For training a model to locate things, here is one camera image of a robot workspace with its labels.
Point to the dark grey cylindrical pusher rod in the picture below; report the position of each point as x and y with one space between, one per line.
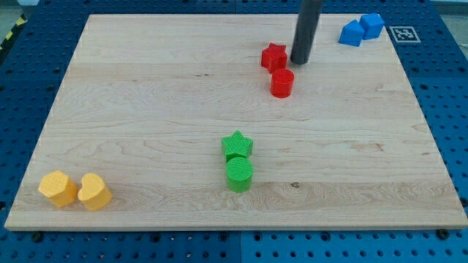
306 26

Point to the red cylinder block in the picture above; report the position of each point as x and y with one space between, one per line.
282 81

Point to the red star block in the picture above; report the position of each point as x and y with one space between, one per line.
274 57

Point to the green star block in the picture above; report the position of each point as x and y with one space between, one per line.
236 145

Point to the blue pentagon block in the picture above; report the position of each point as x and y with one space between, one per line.
352 34

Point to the blue cube block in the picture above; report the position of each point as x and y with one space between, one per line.
372 25

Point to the black white fiducial marker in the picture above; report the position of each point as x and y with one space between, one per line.
404 34

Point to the green cylinder block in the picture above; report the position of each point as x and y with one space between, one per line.
239 172

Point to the light wooden board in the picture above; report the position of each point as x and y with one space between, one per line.
147 99

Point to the yellow heart block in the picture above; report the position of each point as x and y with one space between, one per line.
94 193

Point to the yellow hexagon block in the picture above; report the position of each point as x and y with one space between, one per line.
58 188

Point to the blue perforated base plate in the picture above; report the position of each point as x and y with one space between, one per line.
35 66

